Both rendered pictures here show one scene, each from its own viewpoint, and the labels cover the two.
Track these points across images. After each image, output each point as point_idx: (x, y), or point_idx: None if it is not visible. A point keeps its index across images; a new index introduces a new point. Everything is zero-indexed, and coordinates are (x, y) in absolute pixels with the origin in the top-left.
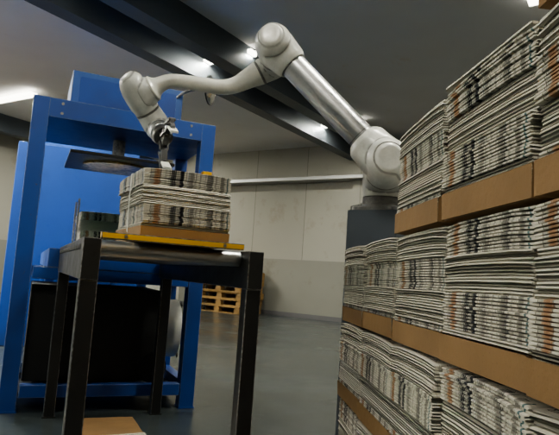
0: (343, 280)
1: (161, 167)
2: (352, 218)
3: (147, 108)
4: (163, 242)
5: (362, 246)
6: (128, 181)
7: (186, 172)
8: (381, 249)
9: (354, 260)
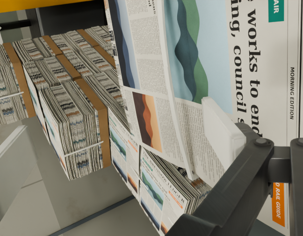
0: (209, 186)
1: (279, 146)
2: None
3: None
4: None
5: (144, 149)
6: None
7: (114, 59)
8: (124, 119)
9: (168, 165)
